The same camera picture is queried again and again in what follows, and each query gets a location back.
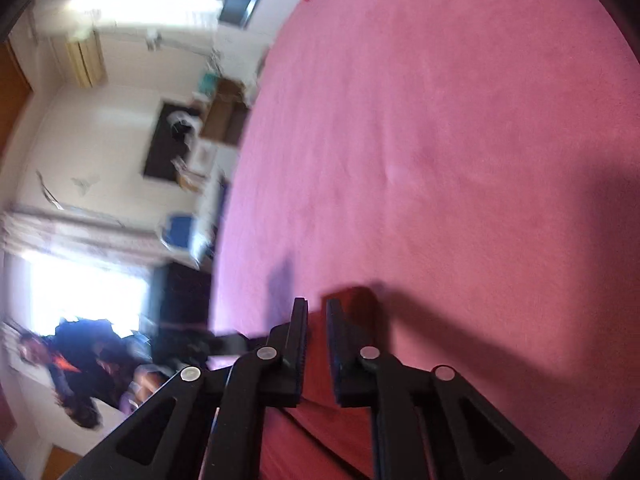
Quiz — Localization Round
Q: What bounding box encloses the wooden desk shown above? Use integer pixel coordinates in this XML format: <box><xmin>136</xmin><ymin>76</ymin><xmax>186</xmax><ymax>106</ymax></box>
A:
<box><xmin>199</xmin><ymin>76</ymin><xmax>252</xmax><ymax>147</ymax></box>

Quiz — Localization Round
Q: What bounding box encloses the pink bed blanket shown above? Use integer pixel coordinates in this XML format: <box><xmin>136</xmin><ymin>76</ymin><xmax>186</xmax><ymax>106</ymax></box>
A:
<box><xmin>207</xmin><ymin>0</ymin><xmax>636</xmax><ymax>480</ymax></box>

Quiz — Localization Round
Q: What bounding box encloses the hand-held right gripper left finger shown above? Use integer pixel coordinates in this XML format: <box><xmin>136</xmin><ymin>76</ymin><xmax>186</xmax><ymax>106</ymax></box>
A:
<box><xmin>60</xmin><ymin>298</ymin><xmax>309</xmax><ymax>480</ymax></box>

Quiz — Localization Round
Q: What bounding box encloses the maroon shirt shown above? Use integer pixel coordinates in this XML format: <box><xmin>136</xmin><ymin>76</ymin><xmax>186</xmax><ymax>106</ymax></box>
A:
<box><xmin>257</xmin><ymin>287</ymin><xmax>386</xmax><ymax>480</ymax></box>

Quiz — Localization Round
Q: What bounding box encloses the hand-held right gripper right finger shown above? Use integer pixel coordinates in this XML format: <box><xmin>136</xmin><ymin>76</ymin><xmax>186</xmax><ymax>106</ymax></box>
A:
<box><xmin>326</xmin><ymin>298</ymin><xmax>571</xmax><ymax>480</ymax></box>

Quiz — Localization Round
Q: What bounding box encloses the blue chair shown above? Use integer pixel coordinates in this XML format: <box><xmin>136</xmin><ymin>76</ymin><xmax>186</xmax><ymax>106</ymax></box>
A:
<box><xmin>159</xmin><ymin>214</ymin><xmax>202</xmax><ymax>257</ymax></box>

